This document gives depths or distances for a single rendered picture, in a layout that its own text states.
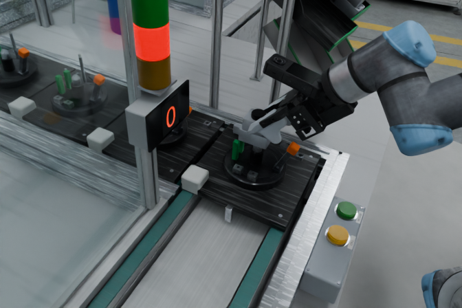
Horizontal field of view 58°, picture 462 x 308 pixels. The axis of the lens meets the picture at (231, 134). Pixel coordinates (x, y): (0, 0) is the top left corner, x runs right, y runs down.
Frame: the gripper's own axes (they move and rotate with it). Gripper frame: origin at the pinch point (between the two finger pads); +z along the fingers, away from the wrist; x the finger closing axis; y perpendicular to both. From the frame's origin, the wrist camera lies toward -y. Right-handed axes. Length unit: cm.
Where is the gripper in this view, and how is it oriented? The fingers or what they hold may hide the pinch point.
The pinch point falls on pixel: (256, 120)
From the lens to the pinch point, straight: 85.0
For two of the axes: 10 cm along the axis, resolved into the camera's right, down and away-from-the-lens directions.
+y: 6.3, 7.5, 1.7
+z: -6.2, 3.7, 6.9
